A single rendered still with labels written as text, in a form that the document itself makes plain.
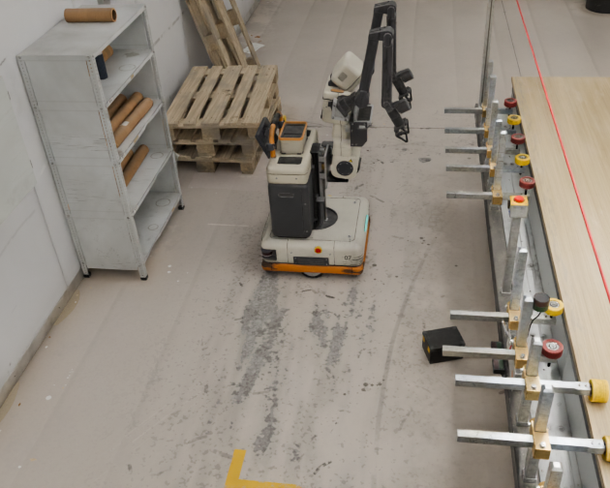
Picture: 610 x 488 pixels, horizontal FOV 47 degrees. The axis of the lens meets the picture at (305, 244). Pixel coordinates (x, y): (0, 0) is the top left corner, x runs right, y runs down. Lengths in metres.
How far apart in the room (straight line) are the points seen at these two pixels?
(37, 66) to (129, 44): 0.93
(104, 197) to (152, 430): 1.49
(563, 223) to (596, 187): 0.41
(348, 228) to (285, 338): 0.87
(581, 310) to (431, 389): 1.11
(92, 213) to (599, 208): 2.95
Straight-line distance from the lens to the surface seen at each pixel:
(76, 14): 4.60
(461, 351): 2.87
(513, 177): 4.47
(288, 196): 4.27
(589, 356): 2.89
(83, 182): 4.48
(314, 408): 3.78
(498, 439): 2.46
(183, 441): 3.75
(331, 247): 4.40
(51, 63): 4.17
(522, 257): 2.94
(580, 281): 3.24
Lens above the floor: 2.86
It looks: 36 degrees down
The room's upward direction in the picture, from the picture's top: 4 degrees counter-clockwise
